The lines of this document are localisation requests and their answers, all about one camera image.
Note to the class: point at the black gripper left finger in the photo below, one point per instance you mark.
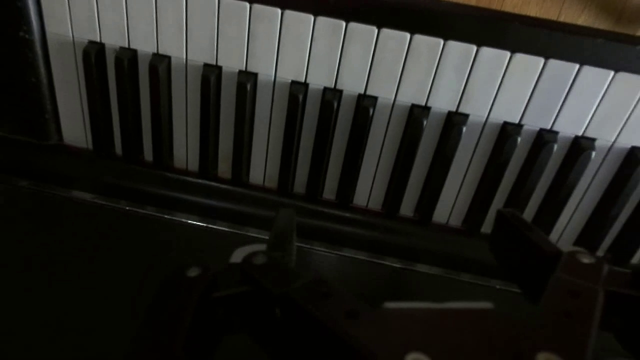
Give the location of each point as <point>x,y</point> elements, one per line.
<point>283,241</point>

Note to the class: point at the black upright piano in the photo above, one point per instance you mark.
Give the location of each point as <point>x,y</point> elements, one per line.
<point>333,67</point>

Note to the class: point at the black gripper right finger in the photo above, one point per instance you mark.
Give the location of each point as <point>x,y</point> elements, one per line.
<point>526,253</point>

